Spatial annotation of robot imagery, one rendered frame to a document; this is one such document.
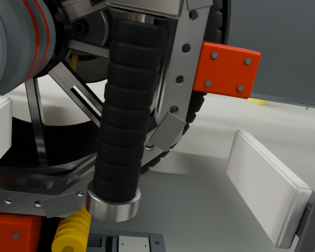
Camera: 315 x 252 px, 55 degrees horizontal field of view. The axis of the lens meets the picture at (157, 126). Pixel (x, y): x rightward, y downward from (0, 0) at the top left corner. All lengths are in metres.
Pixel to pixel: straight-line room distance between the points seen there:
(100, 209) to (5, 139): 0.10
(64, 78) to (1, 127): 0.38
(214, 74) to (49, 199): 0.31
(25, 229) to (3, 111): 0.39
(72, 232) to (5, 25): 0.37
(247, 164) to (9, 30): 0.23
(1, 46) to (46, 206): 0.29
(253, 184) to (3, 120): 0.13
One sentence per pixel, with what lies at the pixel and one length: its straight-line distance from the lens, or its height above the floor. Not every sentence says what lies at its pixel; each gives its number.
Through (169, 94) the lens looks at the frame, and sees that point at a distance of 0.44.
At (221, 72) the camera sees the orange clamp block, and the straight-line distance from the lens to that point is 0.45.
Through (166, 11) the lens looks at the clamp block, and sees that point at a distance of 0.20.
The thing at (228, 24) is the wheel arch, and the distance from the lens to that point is 0.88.
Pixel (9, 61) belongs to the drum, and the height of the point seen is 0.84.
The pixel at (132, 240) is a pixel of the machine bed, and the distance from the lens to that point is 1.29.
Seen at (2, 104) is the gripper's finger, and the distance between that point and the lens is 0.17.
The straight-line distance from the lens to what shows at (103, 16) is 0.90.
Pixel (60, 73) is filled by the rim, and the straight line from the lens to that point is 0.55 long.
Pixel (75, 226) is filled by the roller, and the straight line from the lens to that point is 0.58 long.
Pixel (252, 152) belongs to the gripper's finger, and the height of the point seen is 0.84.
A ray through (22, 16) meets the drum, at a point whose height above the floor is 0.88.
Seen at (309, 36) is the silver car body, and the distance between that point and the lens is 0.98.
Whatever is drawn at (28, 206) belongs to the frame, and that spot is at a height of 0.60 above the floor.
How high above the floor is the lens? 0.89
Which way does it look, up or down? 18 degrees down
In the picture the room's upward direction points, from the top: 11 degrees clockwise
